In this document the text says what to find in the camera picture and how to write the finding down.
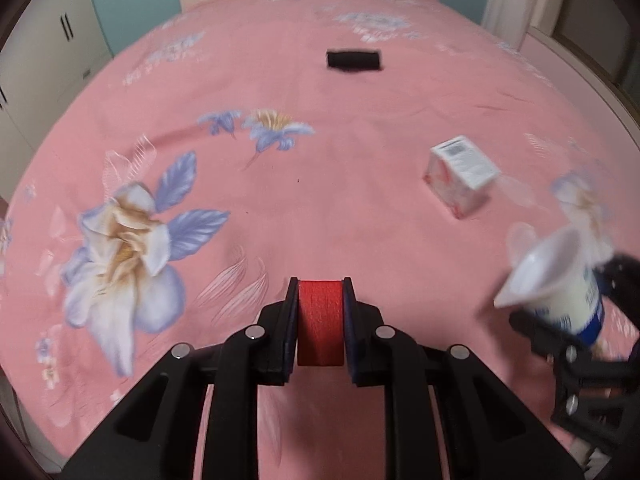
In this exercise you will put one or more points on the white wardrobe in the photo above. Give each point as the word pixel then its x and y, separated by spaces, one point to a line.
pixel 45 40

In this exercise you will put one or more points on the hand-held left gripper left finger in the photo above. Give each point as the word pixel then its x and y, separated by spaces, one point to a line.
pixel 290 325

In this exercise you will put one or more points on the small white box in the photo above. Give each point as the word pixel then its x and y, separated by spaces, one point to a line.
pixel 462 180

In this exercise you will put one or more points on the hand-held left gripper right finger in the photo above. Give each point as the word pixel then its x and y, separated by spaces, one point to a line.
pixel 351 325

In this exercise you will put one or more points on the pink floral blanket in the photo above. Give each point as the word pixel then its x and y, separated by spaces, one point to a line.
pixel 280 170

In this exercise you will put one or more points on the window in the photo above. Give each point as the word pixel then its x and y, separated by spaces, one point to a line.
pixel 595 15

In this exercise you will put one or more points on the white curtain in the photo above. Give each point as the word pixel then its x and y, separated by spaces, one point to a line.
pixel 512 0

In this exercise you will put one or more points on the white yogurt cup blue label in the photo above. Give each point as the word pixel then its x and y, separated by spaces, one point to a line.
pixel 555 285

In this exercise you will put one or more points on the red foam block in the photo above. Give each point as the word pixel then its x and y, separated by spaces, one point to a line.
pixel 321 320

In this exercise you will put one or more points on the black rectangular object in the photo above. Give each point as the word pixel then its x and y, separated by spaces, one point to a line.
pixel 352 60

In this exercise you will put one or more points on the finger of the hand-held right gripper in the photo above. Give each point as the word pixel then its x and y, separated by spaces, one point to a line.
pixel 545 332
pixel 620 280

